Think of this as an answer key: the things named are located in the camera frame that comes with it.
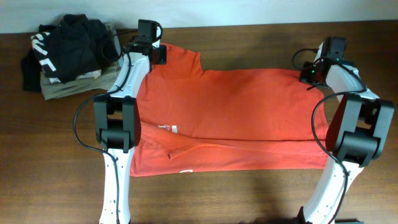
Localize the orange red t-shirt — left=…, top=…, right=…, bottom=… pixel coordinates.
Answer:
left=130, top=45, right=328, bottom=177

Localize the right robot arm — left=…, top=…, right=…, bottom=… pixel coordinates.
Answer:
left=294, top=58, right=395, bottom=223

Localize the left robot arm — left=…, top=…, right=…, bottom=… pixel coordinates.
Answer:
left=94, top=44, right=167, bottom=224

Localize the khaki folded garment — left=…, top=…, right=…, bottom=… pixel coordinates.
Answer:
left=40, top=22, right=124, bottom=101

